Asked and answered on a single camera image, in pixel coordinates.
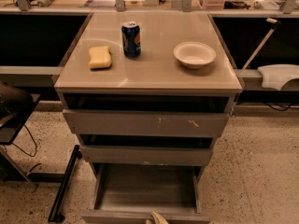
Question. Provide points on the grey bottom drawer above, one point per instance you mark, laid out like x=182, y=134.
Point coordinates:
x=128, y=194

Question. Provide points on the grey drawer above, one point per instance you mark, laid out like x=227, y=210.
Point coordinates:
x=147, y=155
x=128, y=194
x=138, y=123

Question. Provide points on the grey middle drawer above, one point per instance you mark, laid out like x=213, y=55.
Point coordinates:
x=147, y=155

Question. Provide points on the grey top drawer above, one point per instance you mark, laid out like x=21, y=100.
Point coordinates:
x=138, y=123

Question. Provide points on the grey drawer cabinet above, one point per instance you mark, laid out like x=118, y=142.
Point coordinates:
x=155, y=81

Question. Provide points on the black metal floor bar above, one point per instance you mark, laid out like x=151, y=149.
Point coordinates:
x=55, y=215

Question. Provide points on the white bowl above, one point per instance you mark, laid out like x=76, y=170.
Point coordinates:
x=194, y=55

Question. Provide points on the yellow sponge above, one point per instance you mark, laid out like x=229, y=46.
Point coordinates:
x=100, y=57

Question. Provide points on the black chair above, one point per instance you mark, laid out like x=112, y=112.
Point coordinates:
x=16, y=106

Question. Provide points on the white curved device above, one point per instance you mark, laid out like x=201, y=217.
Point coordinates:
x=275, y=76

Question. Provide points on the blue pepsi can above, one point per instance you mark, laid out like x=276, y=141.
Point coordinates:
x=131, y=40

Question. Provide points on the white stick with handle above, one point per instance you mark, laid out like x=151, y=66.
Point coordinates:
x=275, y=23

